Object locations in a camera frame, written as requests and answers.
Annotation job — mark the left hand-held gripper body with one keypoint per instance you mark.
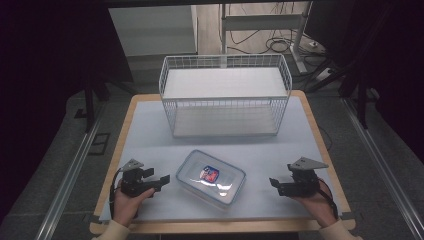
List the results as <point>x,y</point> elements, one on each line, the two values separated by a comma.
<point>133,183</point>

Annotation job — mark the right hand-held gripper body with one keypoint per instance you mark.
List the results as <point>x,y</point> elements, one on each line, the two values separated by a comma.
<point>305,183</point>

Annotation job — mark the person's left hand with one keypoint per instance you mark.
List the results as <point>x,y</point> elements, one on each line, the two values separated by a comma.
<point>126,208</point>

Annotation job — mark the person's right hand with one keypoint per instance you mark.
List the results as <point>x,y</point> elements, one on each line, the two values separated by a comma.
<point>320,206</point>

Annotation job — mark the white table mat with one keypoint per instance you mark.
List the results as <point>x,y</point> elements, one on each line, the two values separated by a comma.
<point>266,156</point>

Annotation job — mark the clear plastic food container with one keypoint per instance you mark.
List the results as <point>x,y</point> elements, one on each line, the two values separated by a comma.
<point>210,180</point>

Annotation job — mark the black floor socket plate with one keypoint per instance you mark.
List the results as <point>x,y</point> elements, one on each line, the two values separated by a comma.
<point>99,144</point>

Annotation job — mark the black stand legs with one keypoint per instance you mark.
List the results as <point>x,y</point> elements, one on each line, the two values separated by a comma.
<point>91,100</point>
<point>353,86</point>

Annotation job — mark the white power strip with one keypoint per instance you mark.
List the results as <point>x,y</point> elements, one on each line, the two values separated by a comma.
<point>316,45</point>

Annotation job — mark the dark curtain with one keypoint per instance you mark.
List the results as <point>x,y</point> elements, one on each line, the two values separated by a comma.
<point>40,83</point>
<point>383,50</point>

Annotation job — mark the white cabinet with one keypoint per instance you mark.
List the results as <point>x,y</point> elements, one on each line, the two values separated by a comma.
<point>153,30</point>

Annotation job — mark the aluminium floor rail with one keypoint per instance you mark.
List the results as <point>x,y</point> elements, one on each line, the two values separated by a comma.
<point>383,160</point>
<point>66,183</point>

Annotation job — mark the white metal desk frame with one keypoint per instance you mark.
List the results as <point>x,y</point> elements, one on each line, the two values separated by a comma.
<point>263,21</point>

